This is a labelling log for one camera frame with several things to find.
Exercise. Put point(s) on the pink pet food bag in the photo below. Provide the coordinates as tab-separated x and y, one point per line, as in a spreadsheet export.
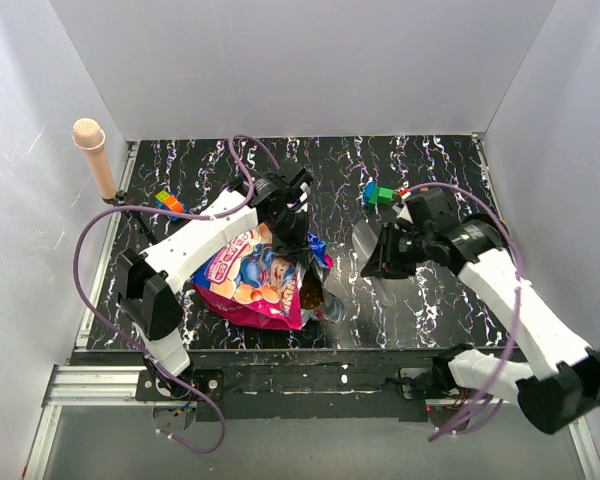
252	282

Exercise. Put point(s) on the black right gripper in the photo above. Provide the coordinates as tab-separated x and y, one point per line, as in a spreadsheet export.
384	263

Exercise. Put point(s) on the blue green toy blocks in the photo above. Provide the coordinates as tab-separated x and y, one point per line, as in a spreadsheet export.
375	196

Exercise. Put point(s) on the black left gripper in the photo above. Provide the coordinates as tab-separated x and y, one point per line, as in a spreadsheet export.
299	246

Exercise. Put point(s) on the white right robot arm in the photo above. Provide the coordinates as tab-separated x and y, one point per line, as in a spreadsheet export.
559	380

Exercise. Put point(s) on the colourful cube toy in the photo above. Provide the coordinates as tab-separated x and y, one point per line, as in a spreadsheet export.
168	202

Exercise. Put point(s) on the pink microphone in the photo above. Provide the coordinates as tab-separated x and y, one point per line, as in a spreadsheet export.
90	138

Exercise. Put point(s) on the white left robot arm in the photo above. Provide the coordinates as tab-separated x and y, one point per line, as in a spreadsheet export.
150	280

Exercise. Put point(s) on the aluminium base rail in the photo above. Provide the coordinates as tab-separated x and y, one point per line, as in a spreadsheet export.
317	422

